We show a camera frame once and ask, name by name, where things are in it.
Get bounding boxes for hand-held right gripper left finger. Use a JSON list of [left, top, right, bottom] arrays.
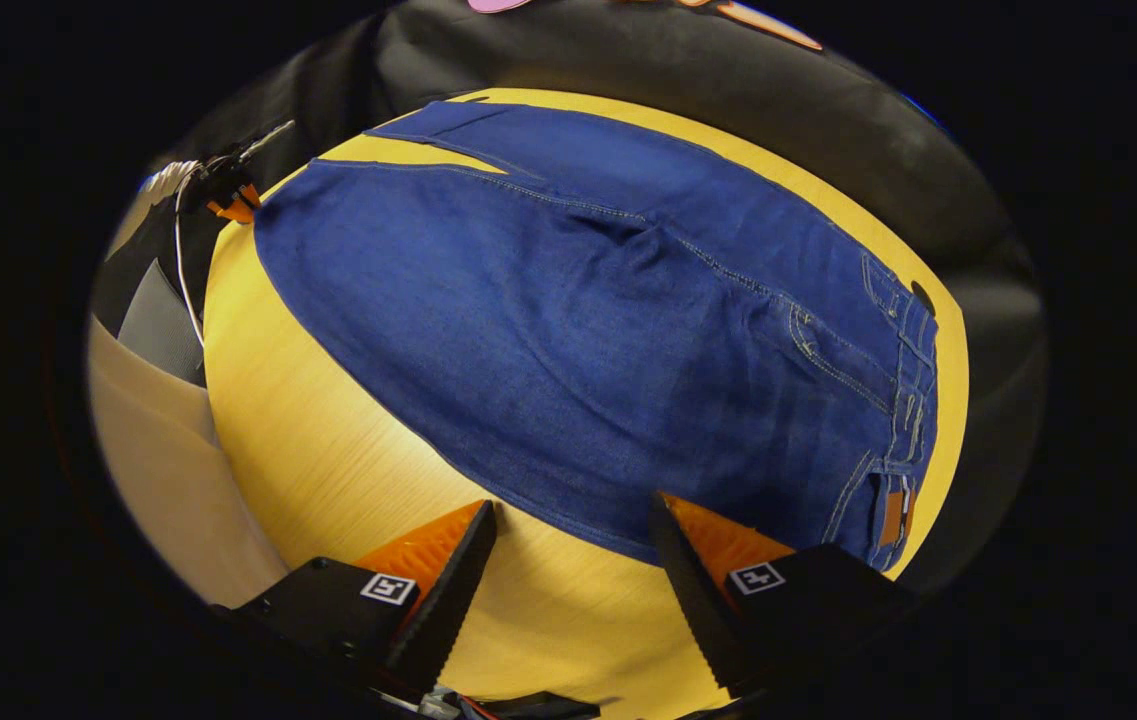
[[213, 500, 499, 698]]

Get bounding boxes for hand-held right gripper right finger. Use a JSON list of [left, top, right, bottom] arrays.
[[648, 490, 917, 699]]

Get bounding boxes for blue denim jeans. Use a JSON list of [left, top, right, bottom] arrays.
[[253, 100, 939, 573]]

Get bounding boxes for black backdrop cloth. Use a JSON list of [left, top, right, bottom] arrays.
[[93, 0, 1047, 601]]

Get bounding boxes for thin white cable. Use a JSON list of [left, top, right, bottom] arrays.
[[172, 163, 211, 348]]

